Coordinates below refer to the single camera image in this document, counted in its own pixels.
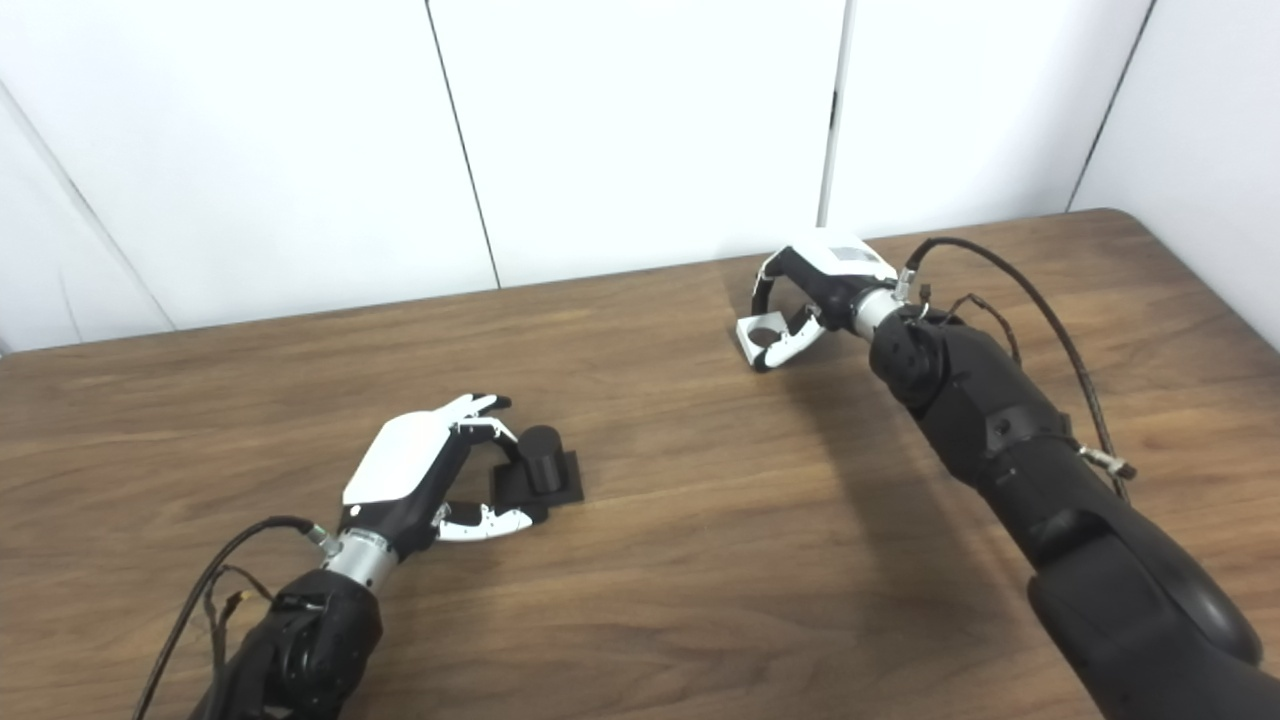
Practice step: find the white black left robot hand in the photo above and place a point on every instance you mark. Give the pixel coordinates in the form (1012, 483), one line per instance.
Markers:
(400, 460)

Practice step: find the black peg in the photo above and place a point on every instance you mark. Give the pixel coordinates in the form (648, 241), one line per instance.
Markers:
(542, 455)

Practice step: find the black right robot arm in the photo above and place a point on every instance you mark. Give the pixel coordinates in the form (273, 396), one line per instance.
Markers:
(1050, 480)

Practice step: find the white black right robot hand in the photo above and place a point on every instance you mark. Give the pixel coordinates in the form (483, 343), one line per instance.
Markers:
(840, 270)

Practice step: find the white square piece with hole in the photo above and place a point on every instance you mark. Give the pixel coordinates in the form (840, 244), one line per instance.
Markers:
(746, 338)

